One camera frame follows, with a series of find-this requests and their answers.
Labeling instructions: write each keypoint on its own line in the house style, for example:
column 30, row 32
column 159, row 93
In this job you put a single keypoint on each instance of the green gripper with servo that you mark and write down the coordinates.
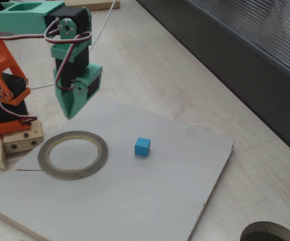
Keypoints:
column 75, row 100

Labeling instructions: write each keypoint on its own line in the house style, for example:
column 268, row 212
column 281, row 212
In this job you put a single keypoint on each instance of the blue cube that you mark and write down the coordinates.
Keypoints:
column 141, row 149

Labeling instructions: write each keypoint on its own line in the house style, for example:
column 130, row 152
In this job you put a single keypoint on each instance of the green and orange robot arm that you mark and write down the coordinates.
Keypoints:
column 21, row 20

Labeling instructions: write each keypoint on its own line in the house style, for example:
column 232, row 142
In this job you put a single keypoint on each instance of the wooden block with screw holes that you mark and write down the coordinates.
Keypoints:
column 21, row 144

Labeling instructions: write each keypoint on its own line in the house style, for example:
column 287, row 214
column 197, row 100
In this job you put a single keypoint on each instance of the thin wooden board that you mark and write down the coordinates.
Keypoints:
column 97, row 5

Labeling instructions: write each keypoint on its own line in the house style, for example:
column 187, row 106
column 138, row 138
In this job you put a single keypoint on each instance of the white laminated chipboard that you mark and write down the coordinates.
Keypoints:
column 134, row 195

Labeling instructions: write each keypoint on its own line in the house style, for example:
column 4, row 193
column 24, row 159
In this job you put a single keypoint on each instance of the ribbed glass desk partition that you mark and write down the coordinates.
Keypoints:
column 235, row 62

